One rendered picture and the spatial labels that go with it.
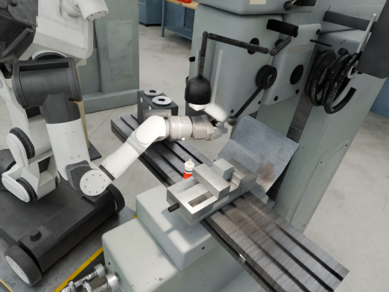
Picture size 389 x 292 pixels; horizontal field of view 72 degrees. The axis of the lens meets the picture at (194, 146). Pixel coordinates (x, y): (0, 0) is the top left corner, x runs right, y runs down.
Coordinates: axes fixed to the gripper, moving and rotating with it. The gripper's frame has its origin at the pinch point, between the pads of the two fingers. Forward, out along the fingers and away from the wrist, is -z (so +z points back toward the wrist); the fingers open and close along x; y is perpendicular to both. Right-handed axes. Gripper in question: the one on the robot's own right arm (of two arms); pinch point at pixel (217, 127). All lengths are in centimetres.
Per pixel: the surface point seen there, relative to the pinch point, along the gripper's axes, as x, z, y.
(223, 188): -15.2, -0.2, 16.4
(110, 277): -19, 41, 54
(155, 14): 732, -81, 92
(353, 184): 73, -195, 122
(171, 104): 35.1, 10.0, 8.7
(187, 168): 1.1, 8.7, 19.7
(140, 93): 48, 23, 9
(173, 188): -8.7, 16.5, 20.5
